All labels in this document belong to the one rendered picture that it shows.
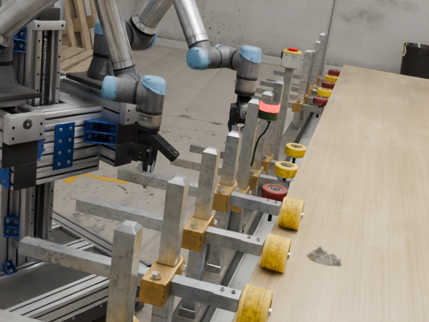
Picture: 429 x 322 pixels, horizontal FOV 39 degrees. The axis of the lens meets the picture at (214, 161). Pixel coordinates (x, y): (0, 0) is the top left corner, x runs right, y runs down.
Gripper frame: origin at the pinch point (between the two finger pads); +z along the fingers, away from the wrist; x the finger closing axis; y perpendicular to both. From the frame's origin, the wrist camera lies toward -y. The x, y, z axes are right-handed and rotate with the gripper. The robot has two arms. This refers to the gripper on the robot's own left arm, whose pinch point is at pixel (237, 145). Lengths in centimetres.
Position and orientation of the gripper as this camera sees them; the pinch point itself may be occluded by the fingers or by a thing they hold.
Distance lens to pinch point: 220.4
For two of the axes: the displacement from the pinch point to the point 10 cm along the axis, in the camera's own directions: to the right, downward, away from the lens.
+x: -9.9, -1.0, -1.3
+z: -1.4, 9.4, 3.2
